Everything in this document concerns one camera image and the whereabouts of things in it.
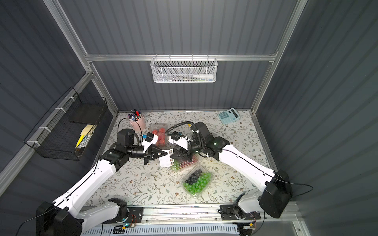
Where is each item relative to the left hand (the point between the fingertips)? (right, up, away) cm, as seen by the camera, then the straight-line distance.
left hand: (167, 156), depth 68 cm
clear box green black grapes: (+14, -17, +12) cm, 25 cm away
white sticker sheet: (-1, -3, +2) cm, 4 cm away
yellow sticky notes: (-44, +12, +7) cm, 46 cm away
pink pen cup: (-27, +18, +33) cm, 46 cm away
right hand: (+3, +1, +1) cm, 4 cm away
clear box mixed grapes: (+4, -9, +16) cm, 19 cm away
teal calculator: (+41, +22, +47) cm, 66 cm away
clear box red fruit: (-11, +11, +34) cm, 37 cm away
